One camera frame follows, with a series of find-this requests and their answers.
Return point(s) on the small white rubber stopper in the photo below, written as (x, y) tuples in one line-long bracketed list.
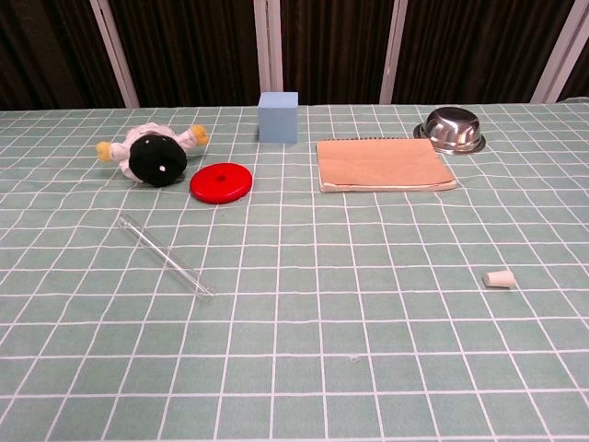
[(500, 279)]

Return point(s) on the red round plastic disc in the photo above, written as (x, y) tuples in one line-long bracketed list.
[(230, 184)]

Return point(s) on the light blue foam cube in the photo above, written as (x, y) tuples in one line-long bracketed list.
[(277, 120)]

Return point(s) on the brown spiral notebook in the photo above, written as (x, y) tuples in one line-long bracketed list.
[(382, 163)]

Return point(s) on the green checkered tablecloth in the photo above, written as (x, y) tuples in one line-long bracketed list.
[(294, 345)]

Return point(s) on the plush doll with black head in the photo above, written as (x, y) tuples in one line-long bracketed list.
[(156, 159)]

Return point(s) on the upturned stainless steel bowl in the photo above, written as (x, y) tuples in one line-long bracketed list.
[(453, 129)]

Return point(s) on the dark pleated curtain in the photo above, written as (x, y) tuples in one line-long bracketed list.
[(198, 50)]

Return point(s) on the white metal frame post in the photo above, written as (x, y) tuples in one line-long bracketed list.
[(117, 55), (268, 46), (557, 60), (393, 50)]

